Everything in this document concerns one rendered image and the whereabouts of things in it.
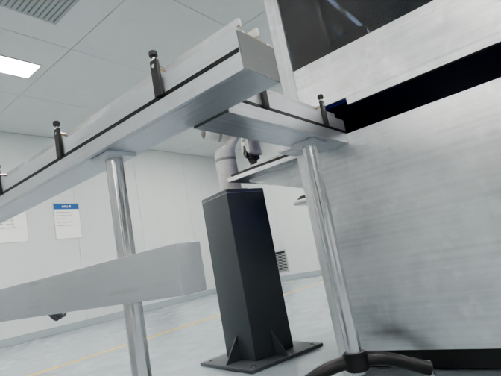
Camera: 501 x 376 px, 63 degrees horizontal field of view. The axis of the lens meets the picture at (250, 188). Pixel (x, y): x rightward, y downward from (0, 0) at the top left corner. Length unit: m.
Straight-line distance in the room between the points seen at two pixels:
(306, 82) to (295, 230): 6.68
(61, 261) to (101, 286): 5.55
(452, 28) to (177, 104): 0.97
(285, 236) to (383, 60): 7.02
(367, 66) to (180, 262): 1.03
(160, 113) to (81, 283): 0.58
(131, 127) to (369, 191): 0.88
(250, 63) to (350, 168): 0.83
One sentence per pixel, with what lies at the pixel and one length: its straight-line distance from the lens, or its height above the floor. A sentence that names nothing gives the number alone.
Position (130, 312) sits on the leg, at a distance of 1.16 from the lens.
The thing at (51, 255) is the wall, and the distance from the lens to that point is 6.72.
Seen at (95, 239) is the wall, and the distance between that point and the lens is 7.08.
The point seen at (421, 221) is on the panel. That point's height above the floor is 0.50.
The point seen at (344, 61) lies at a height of 1.15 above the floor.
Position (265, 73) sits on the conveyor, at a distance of 0.88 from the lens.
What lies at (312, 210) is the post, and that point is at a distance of 1.65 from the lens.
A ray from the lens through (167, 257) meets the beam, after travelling 0.99.
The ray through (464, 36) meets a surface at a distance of 1.55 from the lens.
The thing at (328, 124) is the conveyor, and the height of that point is 0.89.
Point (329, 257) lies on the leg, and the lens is 1.38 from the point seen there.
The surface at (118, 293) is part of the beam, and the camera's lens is 1.16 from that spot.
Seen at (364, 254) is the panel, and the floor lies 0.43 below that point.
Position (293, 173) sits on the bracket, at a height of 0.82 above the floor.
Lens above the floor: 0.47
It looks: 10 degrees up
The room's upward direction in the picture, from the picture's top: 11 degrees counter-clockwise
